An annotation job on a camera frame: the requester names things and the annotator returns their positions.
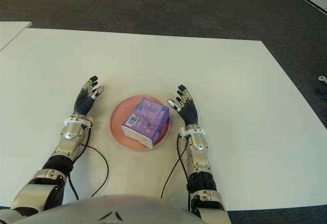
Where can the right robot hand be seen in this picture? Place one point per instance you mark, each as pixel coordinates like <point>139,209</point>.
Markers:
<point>189,112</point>

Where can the silver robot torso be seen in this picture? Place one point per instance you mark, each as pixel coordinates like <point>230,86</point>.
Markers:
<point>107,208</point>

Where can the purple tissue paper pack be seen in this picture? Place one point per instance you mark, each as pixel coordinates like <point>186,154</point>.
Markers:
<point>148,116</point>

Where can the pink round plate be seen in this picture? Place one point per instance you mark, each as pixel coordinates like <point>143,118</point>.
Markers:
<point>117,126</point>

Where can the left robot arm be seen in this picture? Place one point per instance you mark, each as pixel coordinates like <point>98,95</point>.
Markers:
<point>69,142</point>

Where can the black chair caster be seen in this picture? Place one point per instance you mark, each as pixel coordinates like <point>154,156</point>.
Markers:
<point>321,92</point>

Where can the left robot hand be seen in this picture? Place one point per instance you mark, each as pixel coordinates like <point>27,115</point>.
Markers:
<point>83,103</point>

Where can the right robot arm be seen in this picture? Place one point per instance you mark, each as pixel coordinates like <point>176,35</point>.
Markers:
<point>199,157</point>

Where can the white chair caster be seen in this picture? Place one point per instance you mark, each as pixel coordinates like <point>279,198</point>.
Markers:
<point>322,78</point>

